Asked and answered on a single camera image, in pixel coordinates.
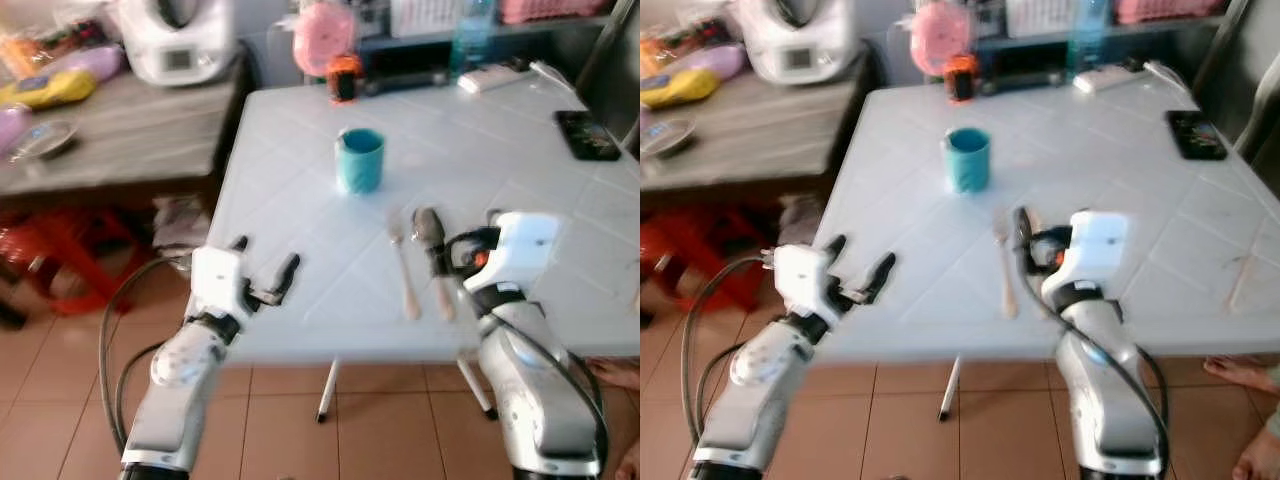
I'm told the yellow package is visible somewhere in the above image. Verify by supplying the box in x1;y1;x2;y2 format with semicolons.
640;67;722;110
0;68;99;111

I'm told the red plastic stool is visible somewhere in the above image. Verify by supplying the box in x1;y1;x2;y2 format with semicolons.
640;207;763;313
0;207;153;317

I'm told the grey plastic bag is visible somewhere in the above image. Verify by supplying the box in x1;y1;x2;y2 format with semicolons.
153;194;213;273
778;194;825;248

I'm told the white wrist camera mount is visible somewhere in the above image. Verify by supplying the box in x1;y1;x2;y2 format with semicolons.
1062;209;1132;289
487;209;563;289
189;246;253;319
770;244;839;321

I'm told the black box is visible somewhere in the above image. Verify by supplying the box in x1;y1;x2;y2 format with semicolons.
983;40;1077;94
363;40;458;98

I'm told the pink round fan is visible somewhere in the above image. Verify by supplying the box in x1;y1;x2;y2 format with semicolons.
292;2;358;77
909;2;973;77

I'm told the purple package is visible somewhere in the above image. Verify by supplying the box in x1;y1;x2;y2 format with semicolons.
40;44;127;87
682;43;750;83

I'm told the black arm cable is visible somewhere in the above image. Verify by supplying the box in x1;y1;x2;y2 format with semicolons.
1048;298;1173;473
679;256;777;453
498;308;612;473
98;257;197;453

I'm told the white cable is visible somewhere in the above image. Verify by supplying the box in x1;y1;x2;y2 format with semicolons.
528;59;579;93
1143;59;1193;93

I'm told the metal plate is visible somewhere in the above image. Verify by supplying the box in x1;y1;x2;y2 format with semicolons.
640;117;699;160
9;119;80;162

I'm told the pink basket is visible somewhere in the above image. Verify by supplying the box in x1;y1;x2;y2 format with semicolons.
1114;0;1233;25
499;0;613;25

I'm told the orange snack bag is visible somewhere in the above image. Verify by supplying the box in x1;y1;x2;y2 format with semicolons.
640;34;683;73
0;28;53;81

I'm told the grey chair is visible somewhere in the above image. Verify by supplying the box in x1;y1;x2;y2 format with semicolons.
573;0;641;143
1193;0;1280;163

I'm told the black phone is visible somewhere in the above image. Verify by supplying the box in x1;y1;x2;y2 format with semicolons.
554;109;623;163
1164;109;1230;163

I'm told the orange and black jar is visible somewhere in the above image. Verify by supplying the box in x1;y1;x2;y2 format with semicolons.
326;54;364;105
944;54;982;105

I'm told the white basket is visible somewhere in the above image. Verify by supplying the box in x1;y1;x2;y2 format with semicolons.
389;0;462;40
1004;0;1077;40

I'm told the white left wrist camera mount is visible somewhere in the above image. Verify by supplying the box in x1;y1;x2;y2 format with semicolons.
189;246;253;319
770;244;839;321

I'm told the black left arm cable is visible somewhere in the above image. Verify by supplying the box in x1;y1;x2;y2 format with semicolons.
98;257;197;453
679;256;777;453

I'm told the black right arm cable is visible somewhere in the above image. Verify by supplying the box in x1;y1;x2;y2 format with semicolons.
1048;298;1173;473
498;308;612;473

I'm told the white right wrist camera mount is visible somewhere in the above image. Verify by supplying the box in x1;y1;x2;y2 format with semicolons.
1062;209;1132;289
487;209;563;289

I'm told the teal cup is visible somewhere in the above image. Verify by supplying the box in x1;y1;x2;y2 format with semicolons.
334;126;387;196
944;126;994;196

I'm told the tan wooden stick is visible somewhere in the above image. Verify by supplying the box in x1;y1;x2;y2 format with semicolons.
1227;254;1258;313

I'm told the grey side table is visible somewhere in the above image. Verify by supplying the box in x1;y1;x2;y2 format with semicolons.
0;48;253;199
640;48;873;193

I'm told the white power strip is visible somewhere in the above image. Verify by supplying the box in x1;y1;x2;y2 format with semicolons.
457;64;523;96
1072;64;1138;96

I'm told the blue water bottle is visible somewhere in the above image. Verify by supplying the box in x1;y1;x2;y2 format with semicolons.
451;0;499;77
1067;0;1111;77

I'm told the white kitchen appliance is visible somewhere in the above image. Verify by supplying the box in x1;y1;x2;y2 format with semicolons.
117;0;239;88
737;0;860;87

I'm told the white table leg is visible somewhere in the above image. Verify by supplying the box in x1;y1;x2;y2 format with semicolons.
456;354;499;421
937;356;964;423
316;359;342;423

